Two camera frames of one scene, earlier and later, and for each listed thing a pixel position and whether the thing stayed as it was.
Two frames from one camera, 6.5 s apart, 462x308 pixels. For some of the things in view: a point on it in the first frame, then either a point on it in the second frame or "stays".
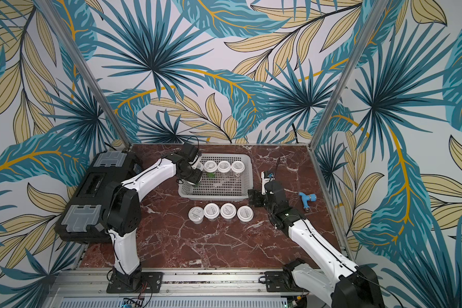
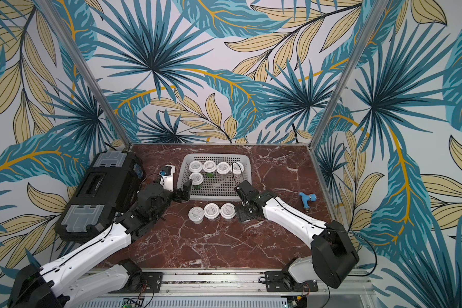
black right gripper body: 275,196 → 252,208
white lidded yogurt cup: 210,166 stays
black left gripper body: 190,174 → 160,210
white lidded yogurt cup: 224,166 stays
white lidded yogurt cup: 228,210 stays
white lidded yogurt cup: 199,166 stays
